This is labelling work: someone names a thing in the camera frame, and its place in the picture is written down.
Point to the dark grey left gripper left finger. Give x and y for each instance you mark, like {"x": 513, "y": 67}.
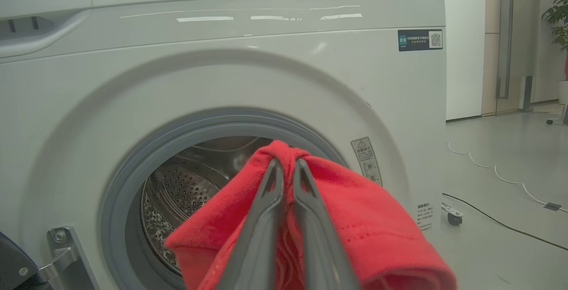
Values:
{"x": 259, "y": 245}

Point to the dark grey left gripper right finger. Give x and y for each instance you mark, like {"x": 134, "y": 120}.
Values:
{"x": 319, "y": 254}

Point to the red garment with white band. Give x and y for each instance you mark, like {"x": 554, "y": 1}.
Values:
{"x": 377, "y": 237}

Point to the white front-load washing machine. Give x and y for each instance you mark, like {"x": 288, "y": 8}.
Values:
{"x": 222, "y": 68}

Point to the grey wheeled stand base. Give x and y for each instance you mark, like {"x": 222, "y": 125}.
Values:
{"x": 561, "y": 119}

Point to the green potted plant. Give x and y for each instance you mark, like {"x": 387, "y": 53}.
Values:
{"x": 560, "y": 19}

